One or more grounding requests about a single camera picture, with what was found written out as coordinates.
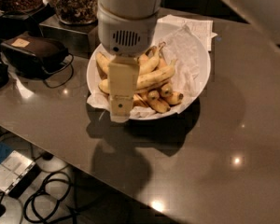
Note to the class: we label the dark metal jar stand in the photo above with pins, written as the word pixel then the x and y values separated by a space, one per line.
pixel 81 40

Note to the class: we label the long yellow banana front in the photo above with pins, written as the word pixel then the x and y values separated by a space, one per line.
pixel 154 78

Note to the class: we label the small banana centre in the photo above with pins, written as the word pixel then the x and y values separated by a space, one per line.
pixel 152 98

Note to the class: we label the white paper napkin on table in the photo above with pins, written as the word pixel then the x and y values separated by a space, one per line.
pixel 202 29

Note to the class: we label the white ceramic bowl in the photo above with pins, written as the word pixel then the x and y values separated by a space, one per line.
pixel 196 78

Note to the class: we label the white paper liner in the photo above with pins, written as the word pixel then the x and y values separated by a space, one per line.
pixel 182 56

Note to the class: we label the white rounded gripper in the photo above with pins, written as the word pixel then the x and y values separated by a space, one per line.
pixel 126 34

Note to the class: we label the black device with label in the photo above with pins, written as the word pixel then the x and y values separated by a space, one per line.
pixel 35 56

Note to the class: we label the small banana right tip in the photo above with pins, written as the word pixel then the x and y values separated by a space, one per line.
pixel 175 99

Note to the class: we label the yellow banana upper curved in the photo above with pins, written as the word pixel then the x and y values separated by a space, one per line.
pixel 147 62

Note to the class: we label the glass jar of granola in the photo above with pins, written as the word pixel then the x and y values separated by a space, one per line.
pixel 76 12

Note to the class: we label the grey white box on floor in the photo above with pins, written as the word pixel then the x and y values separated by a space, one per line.
pixel 14 170

